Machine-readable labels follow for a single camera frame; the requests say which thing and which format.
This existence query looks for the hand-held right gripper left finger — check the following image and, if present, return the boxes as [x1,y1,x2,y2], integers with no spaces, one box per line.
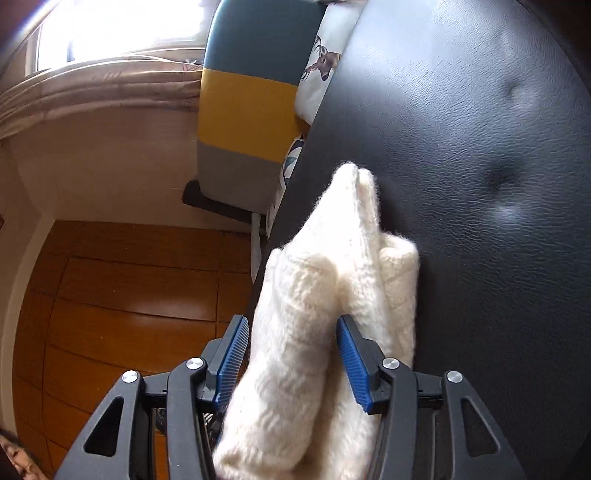
[54,315,252,480]

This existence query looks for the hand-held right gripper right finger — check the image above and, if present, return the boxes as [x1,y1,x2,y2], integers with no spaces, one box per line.
[336,315,527,480]

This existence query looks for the white knitted scarf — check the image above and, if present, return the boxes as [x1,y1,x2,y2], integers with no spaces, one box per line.
[212,161,420,480]

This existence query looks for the leaf print pillow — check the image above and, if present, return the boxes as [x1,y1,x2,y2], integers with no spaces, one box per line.
[265,136,308,227]

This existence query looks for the patterned cloth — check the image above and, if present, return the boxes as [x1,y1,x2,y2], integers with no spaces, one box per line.
[0,431,54,480]

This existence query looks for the black leather padded table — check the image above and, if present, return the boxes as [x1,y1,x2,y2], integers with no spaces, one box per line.
[252,0,591,480]

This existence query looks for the teal yellow grey sofa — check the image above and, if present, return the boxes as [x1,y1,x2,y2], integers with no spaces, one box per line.
[182,0,326,230]

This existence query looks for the pink striped curtain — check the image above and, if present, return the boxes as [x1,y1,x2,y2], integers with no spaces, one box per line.
[0,53,205,139]

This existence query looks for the deer print pillow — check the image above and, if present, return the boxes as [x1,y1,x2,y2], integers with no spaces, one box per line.
[295,4,366,123]

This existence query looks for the bright window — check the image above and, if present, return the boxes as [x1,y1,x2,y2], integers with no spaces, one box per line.
[34,0,219,75]

